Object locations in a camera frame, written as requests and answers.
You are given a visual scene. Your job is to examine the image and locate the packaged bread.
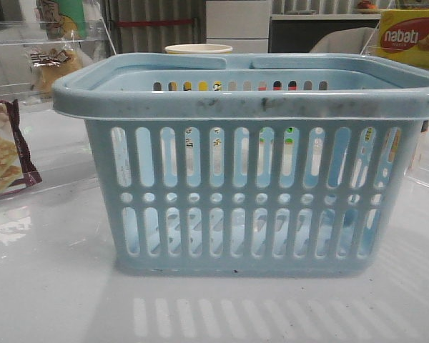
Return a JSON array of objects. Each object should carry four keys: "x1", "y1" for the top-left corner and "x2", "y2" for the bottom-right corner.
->
[{"x1": 29, "y1": 48, "x2": 83, "y2": 96}]

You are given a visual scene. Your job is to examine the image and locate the yellow nabati wafer box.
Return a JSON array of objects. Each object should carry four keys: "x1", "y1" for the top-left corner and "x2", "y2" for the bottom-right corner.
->
[{"x1": 373, "y1": 9, "x2": 429, "y2": 70}]

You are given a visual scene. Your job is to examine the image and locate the clear acrylic shelf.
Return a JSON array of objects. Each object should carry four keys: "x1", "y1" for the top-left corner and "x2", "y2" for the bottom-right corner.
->
[
  {"x1": 363, "y1": 1, "x2": 429, "y2": 187},
  {"x1": 0, "y1": 20, "x2": 114, "y2": 106}
]

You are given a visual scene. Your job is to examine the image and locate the brown cracker snack packet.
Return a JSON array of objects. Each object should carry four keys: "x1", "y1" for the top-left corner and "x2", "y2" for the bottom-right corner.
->
[{"x1": 0, "y1": 100, "x2": 42, "y2": 196}]

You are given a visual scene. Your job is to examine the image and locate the yellow popcorn paper cup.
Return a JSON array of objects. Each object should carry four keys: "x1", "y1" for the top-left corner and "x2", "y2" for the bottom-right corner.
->
[{"x1": 164, "y1": 44, "x2": 233, "y2": 54}]

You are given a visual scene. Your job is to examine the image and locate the clear acrylic shelf right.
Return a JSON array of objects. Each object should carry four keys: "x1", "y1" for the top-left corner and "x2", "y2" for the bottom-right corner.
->
[{"x1": 363, "y1": 1, "x2": 429, "y2": 187}]

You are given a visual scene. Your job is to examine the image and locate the beige chair back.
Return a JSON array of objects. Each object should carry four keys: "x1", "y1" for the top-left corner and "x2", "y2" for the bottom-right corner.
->
[{"x1": 310, "y1": 27, "x2": 378, "y2": 54}]

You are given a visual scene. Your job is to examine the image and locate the light blue plastic basket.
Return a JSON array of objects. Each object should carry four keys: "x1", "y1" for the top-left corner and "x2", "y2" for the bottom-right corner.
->
[{"x1": 52, "y1": 53, "x2": 429, "y2": 277}]

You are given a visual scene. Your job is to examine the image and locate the white drawer cabinet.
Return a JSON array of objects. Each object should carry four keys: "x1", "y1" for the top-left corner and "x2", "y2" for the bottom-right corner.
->
[{"x1": 205, "y1": 1, "x2": 272, "y2": 53}]

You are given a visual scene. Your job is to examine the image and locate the clear acrylic shelf left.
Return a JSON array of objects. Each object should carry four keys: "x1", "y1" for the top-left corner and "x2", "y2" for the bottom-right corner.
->
[{"x1": 0, "y1": 20, "x2": 114, "y2": 106}]

